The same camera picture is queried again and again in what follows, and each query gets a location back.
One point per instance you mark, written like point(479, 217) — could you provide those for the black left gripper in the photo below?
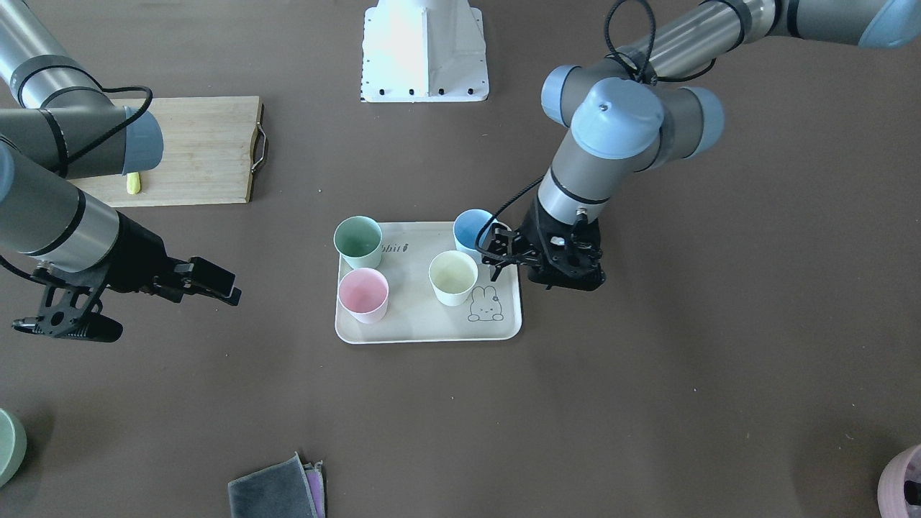
point(534, 232)

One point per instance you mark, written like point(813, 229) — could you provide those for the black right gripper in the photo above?
point(139, 257)

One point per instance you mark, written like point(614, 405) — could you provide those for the blue cup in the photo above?
point(465, 230)

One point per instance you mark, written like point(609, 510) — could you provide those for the pale yellow cup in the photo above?
point(452, 275)

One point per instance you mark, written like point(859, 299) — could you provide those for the green cup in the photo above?
point(358, 240)

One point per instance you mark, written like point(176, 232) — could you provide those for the pink cup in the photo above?
point(364, 293)

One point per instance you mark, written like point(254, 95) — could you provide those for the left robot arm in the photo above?
point(634, 111)

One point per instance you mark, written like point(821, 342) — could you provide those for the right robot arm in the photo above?
point(66, 128)

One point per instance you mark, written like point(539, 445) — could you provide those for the yellow plastic knife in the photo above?
point(134, 183)

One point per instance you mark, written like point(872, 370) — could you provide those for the wooden cutting board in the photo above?
point(208, 156)

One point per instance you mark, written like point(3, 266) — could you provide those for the mint green bowl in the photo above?
point(13, 445)

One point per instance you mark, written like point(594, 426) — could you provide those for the grey folded cloth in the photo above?
point(288, 489)

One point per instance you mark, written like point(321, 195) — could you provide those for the pink bowl with ice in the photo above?
point(898, 488)

